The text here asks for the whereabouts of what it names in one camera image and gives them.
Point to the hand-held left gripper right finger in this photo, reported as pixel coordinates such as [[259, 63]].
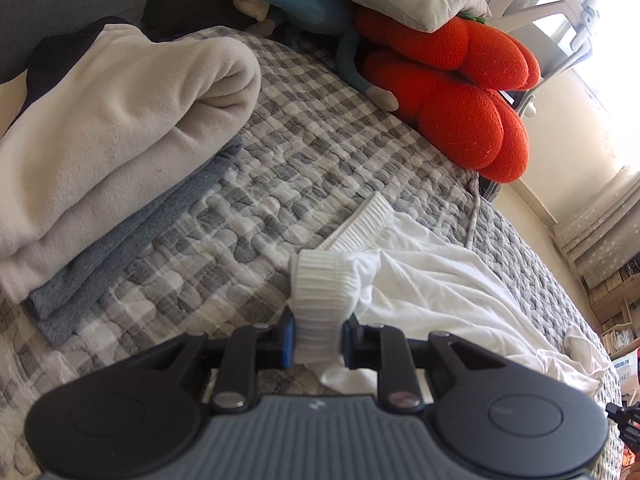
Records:
[[350, 342]]

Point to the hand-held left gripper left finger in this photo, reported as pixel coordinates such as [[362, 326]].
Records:
[[289, 342]]

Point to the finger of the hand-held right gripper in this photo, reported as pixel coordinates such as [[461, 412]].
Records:
[[625, 422]]

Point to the white pants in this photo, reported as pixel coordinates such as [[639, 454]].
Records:
[[450, 300]]

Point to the white box with items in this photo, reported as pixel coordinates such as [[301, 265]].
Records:
[[627, 367]]

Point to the wooden shelf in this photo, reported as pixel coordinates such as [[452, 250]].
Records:
[[615, 300]]

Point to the blue-grey folded towel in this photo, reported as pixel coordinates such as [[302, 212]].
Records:
[[125, 260]]

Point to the beige star curtain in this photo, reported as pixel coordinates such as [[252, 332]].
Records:
[[600, 230]]

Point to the red knit cushion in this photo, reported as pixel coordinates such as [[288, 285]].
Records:
[[460, 120]]

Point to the beige fleece blanket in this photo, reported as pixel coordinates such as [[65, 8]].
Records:
[[125, 135]]

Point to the dark navy cloth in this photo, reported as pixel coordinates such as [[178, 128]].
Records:
[[55, 50]]

